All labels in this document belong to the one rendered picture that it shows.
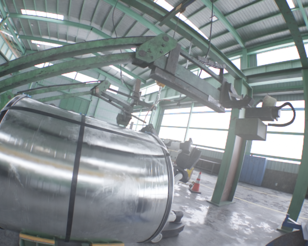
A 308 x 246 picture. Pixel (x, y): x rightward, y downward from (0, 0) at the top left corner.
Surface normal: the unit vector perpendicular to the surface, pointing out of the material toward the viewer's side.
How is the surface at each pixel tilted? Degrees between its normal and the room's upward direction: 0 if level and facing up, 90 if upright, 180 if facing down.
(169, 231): 90
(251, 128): 91
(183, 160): 90
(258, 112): 90
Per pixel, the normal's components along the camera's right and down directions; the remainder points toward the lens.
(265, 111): -0.83, -0.27
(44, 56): 0.36, -0.03
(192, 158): -0.28, -0.38
